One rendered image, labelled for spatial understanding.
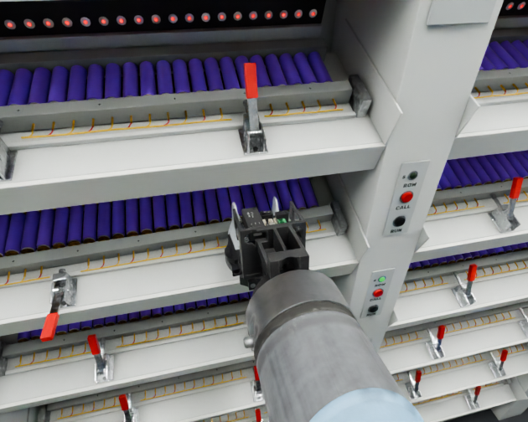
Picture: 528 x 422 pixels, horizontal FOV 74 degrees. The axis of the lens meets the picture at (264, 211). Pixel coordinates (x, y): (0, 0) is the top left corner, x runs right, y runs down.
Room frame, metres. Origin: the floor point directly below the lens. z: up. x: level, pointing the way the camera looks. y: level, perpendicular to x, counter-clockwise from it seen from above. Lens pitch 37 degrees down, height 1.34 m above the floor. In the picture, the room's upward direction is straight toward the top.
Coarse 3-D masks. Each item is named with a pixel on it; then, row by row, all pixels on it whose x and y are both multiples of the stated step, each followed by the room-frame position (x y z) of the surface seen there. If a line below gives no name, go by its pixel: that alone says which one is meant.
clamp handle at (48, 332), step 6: (60, 294) 0.30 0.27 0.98; (54, 300) 0.29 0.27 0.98; (60, 300) 0.29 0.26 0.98; (54, 306) 0.28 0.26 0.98; (54, 312) 0.27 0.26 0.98; (48, 318) 0.26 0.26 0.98; (54, 318) 0.26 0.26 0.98; (48, 324) 0.25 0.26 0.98; (54, 324) 0.26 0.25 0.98; (42, 330) 0.25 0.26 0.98; (48, 330) 0.25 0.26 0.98; (54, 330) 0.25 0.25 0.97; (42, 336) 0.24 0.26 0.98; (48, 336) 0.24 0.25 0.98
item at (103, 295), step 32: (320, 192) 0.51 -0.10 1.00; (352, 224) 0.42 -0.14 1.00; (128, 256) 0.37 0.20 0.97; (224, 256) 0.38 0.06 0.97; (320, 256) 0.39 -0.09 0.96; (352, 256) 0.39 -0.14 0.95; (32, 288) 0.32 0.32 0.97; (96, 288) 0.33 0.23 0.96; (128, 288) 0.33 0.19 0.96; (160, 288) 0.33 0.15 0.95; (192, 288) 0.33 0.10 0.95; (224, 288) 0.34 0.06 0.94; (0, 320) 0.28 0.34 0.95; (32, 320) 0.28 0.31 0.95; (64, 320) 0.30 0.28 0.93
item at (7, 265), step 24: (288, 216) 0.43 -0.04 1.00; (312, 216) 0.44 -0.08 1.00; (120, 240) 0.38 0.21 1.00; (144, 240) 0.38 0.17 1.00; (168, 240) 0.38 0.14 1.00; (192, 240) 0.39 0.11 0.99; (0, 264) 0.33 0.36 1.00; (24, 264) 0.34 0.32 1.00; (48, 264) 0.35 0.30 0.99; (72, 264) 0.36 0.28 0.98
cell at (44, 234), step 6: (42, 210) 0.42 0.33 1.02; (48, 210) 0.42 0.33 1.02; (42, 216) 0.41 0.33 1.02; (48, 216) 0.41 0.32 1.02; (42, 222) 0.40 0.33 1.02; (48, 222) 0.40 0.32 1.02; (42, 228) 0.39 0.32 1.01; (48, 228) 0.40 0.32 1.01; (42, 234) 0.38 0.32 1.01; (48, 234) 0.39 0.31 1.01; (42, 240) 0.37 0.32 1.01; (48, 240) 0.38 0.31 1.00; (36, 246) 0.37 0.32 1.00; (48, 246) 0.37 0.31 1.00
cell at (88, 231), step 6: (90, 204) 0.44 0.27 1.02; (96, 204) 0.44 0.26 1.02; (84, 210) 0.43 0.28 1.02; (90, 210) 0.43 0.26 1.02; (96, 210) 0.44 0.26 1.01; (84, 216) 0.42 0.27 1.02; (90, 216) 0.42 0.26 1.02; (96, 216) 0.43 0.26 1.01; (84, 222) 0.41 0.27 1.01; (90, 222) 0.41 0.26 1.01; (84, 228) 0.40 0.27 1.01; (90, 228) 0.40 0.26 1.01; (84, 234) 0.39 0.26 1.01; (90, 234) 0.39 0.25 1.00
